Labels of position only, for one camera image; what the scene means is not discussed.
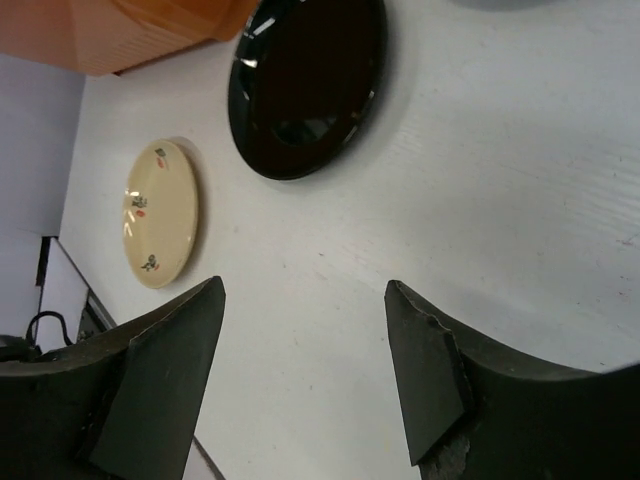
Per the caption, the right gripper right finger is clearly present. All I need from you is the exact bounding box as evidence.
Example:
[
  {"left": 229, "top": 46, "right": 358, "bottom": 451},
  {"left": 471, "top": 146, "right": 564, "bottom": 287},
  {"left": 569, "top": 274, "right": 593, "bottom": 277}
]
[{"left": 384, "top": 280, "right": 639, "bottom": 479}]

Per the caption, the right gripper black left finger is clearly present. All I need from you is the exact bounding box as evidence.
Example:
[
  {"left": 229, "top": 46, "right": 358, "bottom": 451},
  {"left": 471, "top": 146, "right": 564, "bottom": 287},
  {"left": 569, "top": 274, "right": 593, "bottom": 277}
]
[{"left": 1, "top": 277, "right": 226, "bottom": 479}]

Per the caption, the orange plastic bin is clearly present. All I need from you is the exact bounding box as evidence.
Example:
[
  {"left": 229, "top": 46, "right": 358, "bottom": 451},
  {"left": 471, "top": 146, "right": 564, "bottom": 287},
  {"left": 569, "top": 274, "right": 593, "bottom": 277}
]
[{"left": 1, "top": 0, "right": 257, "bottom": 76}]

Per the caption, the small yellow floral plate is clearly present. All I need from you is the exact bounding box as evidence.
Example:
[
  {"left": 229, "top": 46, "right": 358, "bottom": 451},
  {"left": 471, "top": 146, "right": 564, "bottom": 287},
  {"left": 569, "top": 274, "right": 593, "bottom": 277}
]
[{"left": 122, "top": 139, "right": 199, "bottom": 289}]

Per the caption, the black plate front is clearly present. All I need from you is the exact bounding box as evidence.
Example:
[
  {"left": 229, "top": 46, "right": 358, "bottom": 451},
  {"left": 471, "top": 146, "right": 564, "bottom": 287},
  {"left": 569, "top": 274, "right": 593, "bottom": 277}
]
[{"left": 228, "top": 0, "right": 388, "bottom": 181}]

